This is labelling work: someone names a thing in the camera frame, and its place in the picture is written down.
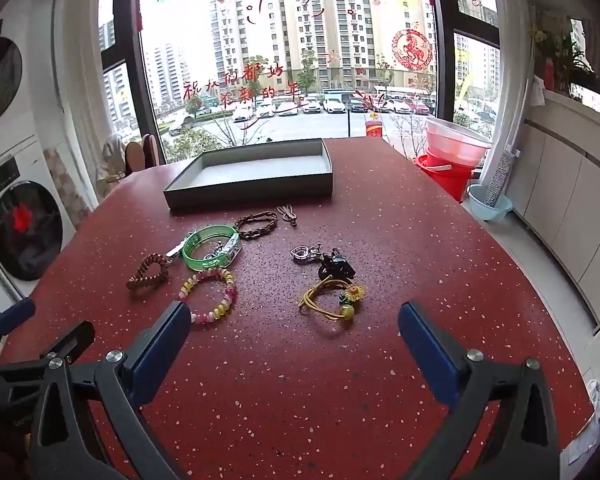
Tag brown chair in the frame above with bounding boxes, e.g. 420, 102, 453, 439
141, 134, 161, 168

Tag red plastic bucket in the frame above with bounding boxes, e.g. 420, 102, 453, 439
414, 149, 476, 201

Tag white washing machine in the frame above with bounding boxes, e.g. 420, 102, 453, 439
0, 135, 91, 301

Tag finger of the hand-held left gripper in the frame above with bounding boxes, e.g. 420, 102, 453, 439
0, 321, 96, 401
0, 297, 37, 356

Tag light blue plastic basin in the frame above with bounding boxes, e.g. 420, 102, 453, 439
467, 183, 514, 222

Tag grey shallow tray box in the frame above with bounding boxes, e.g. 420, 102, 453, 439
162, 138, 335, 211

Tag black claw hair clip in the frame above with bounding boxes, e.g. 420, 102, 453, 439
316, 247, 356, 281

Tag yellow sunflower hair tie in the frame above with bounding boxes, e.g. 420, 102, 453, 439
299, 277, 367, 323

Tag red window lettering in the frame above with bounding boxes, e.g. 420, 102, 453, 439
182, 57, 306, 106

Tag yellow flower plant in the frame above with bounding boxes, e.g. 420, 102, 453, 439
530, 10, 592, 96

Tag checkered board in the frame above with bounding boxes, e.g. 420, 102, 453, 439
42, 146, 91, 216

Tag silver heart pendant clip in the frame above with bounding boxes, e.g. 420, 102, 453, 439
291, 242, 326, 265

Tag red horse window sticker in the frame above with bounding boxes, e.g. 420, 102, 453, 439
391, 29, 433, 71

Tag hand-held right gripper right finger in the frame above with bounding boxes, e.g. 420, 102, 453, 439
397, 301, 562, 480

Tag white crumpled cloth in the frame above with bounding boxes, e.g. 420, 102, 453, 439
584, 380, 600, 422

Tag beige cloth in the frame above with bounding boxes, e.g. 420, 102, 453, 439
96, 134, 129, 201

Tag brown braided bracelet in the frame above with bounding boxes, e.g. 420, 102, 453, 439
234, 211, 279, 242

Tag pink plastic basin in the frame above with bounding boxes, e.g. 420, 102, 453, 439
424, 118, 492, 167

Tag green translucent bangle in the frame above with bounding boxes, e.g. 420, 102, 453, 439
182, 225, 241, 271

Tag white dryer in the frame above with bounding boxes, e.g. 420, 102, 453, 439
0, 10, 38, 136

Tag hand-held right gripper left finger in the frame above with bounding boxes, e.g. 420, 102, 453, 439
27, 301, 193, 480

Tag silver patterned roll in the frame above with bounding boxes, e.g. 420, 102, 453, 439
486, 150, 517, 207

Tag white cabinet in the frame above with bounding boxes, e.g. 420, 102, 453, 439
505, 90, 600, 331

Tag brown slippers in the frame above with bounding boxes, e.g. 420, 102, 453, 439
125, 141, 146, 177

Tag silver chain bracelet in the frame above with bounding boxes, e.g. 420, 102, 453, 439
202, 234, 243, 266

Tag brown coil hair tie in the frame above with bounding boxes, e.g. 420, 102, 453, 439
126, 254, 172, 292

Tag pink yellow bead bracelet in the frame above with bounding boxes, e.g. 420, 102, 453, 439
177, 267, 238, 331

